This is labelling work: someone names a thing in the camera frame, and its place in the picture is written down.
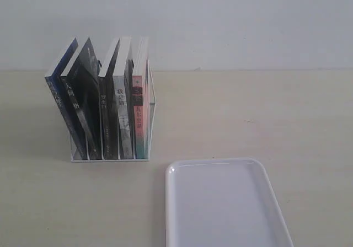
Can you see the blue moon cover book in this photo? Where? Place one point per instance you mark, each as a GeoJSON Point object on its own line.
{"type": "Point", "coordinates": [61, 96]}

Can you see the pink teal spine book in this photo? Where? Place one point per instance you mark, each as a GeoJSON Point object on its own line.
{"type": "Point", "coordinates": [140, 99]}

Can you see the grey white spine book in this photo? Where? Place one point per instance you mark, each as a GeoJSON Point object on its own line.
{"type": "Point", "coordinates": [121, 89]}

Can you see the dark brown spine book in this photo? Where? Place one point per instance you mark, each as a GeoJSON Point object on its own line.
{"type": "Point", "coordinates": [108, 116]}

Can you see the black grey spine book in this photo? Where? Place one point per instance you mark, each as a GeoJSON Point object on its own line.
{"type": "Point", "coordinates": [80, 78]}

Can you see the white plastic tray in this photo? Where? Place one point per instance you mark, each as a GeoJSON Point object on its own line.
{"type": "Point", "coordinates": [222, 202]}

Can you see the white wire book rack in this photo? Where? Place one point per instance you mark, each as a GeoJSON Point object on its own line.
{"type": "Point", "coordinates": [74, 154]}

